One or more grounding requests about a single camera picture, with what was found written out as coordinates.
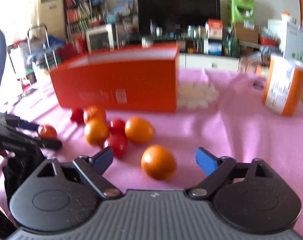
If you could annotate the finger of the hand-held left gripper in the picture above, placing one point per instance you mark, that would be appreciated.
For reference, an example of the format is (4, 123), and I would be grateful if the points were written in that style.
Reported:
(47, 143)
(24, 123)

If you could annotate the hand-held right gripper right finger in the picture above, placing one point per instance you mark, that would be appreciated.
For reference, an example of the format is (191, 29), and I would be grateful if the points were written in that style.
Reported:
(205, 160)

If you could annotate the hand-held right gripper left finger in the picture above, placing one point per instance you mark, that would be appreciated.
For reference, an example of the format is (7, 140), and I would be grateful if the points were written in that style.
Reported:
(104, 158)

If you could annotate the orange-red tomato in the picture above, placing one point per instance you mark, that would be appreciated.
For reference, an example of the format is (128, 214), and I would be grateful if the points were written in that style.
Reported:
(47, 131)

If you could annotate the large orange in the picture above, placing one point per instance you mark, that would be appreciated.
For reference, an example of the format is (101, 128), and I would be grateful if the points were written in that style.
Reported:
(158, 162)

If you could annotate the orange cardboard box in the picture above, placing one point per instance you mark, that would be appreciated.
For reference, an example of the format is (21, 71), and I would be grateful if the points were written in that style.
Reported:
(116, 85)

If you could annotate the red tomato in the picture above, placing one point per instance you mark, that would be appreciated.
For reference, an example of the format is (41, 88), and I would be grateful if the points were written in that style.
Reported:
(117, 126)
(116, 145)
(77, 115)

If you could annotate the pink floral blanket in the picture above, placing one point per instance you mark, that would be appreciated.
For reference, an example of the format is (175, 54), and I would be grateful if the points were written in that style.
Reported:
(229, 135)

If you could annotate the red paper bag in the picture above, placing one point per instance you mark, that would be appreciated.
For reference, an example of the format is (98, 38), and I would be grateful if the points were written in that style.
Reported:
(74, 47)

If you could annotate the white low television cabinet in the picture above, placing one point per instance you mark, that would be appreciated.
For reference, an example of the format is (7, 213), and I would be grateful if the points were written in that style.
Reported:
(209, 61)

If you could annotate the orange labelled canister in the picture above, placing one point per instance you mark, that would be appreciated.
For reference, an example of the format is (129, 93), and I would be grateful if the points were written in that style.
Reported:
(284, 85)

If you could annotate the tall tan cardboard box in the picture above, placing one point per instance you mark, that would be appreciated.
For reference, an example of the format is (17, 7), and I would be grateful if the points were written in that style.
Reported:
(52, 15)

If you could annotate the white glass-door cabinet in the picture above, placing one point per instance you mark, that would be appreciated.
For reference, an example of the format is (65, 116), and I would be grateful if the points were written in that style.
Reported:
(100, 40)

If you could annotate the bookshelf with books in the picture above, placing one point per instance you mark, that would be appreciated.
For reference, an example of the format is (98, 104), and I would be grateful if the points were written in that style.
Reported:
(79, 10)

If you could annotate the orange and white carton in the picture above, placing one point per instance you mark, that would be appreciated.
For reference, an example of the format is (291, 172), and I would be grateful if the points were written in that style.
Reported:
(214, 30)

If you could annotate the brown cardboard box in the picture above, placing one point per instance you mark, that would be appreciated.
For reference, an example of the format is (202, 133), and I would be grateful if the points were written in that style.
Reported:
(246, 33)

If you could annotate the red basket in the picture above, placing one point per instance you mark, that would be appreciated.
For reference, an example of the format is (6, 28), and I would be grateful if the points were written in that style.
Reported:
(267, 41)

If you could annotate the white box with green print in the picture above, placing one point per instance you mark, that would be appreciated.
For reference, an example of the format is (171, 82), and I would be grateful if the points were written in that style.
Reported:
(297, 45)

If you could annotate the black flat television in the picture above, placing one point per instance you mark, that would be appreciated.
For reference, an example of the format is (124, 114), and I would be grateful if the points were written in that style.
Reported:
(177, 7)

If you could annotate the green plastic shelf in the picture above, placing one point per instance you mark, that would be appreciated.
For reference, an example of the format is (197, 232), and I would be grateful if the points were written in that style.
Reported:
(241, 7)

